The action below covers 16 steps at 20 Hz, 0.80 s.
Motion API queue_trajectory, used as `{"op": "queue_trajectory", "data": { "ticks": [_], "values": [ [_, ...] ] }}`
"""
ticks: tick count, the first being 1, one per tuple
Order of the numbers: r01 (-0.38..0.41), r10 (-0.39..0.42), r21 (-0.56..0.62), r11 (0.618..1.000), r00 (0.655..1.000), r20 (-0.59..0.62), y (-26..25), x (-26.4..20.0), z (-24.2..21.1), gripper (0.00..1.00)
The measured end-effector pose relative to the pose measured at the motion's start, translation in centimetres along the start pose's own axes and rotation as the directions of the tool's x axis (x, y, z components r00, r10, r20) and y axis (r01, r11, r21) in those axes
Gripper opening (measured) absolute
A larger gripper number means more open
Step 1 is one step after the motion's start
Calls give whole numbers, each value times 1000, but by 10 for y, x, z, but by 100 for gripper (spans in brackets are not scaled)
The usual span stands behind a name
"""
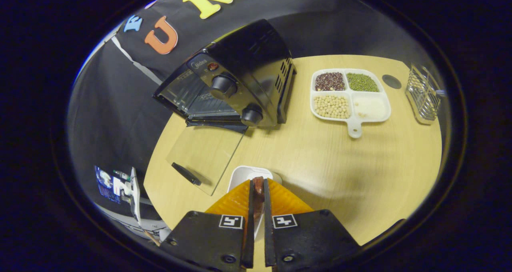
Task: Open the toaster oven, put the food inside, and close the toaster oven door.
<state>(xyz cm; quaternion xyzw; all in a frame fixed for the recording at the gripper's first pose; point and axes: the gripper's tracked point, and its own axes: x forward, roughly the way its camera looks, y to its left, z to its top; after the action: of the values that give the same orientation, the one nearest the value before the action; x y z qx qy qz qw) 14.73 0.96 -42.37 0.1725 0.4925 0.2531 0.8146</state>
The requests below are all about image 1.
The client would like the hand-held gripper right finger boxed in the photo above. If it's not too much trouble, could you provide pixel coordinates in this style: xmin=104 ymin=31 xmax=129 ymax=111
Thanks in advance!
xmin=263 ymin=179 xmax=360 ymax=272

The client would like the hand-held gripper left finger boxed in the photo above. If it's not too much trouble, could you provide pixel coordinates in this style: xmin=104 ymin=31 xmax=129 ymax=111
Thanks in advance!
xmin=160 ymin=179 xmax=255 ymax=272

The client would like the brown meat slice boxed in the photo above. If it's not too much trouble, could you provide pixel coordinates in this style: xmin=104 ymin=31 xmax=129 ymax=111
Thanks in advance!
xmin=253 ymin=176 xmax=265 ymax=224

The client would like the black toaster oven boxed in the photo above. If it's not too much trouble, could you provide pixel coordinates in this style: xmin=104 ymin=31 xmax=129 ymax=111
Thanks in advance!
xmin=152 ymin=19 xmax=297 ymax=196

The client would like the white rectangular tray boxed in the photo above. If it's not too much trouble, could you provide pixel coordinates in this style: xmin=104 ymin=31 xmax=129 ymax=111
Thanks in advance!
xmin=227 ymin=166 xmax=282 ymax=240

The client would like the blue and white box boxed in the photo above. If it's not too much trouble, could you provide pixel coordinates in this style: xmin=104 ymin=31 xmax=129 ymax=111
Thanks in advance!
xmin=95 ymin=166 xmax=138 ymax=204

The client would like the white divided bean dish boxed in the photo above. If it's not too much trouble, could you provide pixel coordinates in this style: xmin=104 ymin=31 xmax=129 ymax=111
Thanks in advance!
xmin=310 ymin=68 xmax=392 ymax=139

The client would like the black round table grommet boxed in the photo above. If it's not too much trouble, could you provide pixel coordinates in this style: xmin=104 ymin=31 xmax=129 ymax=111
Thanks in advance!
xmin=382 ymin=74 xmax=402 ymax=90

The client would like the metal wire utensil holder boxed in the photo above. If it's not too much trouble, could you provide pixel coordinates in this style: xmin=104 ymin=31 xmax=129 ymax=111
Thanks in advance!
xmin=405 ymin=64 xmax=444 ymax=125

